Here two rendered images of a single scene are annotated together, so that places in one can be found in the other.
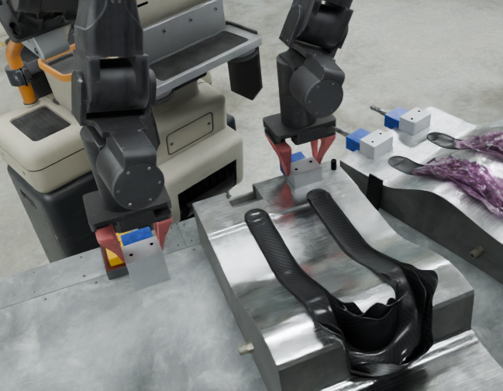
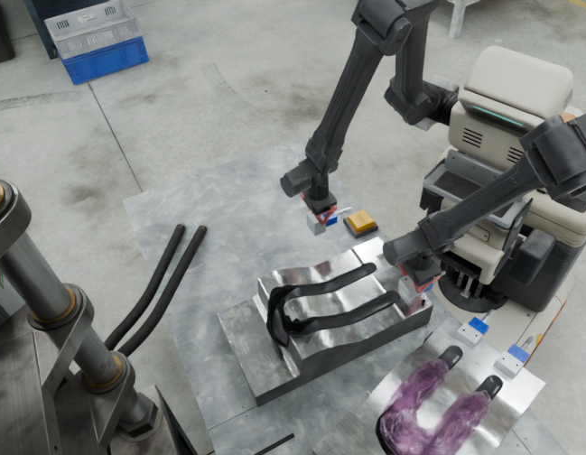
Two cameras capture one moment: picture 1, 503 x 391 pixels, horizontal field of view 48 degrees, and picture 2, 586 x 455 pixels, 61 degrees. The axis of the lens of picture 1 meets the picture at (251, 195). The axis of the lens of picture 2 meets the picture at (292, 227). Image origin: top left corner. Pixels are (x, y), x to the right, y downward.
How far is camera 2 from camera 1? 101 cm
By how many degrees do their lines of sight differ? 58
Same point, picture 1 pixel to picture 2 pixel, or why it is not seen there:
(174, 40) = (478, 177)
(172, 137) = not seen: hidden behind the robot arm
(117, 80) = (314, 153)
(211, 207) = (376, 246)
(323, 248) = (348, 301)
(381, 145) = (463, 337)
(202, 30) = not seen: hidden behind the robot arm
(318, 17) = (429, 227)
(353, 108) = not seen: outside the picture
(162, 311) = (324, 248)
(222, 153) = (472, 255)
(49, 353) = (298, 212)
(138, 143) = (294, 176)
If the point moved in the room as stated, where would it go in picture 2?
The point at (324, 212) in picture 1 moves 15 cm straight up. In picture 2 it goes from (380, 301) to (385, 266)
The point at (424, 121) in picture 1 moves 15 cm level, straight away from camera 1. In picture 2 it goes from (506, 370) to (576, 380)
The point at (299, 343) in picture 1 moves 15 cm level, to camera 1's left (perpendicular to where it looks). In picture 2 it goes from (269, 284) to (261, 241)
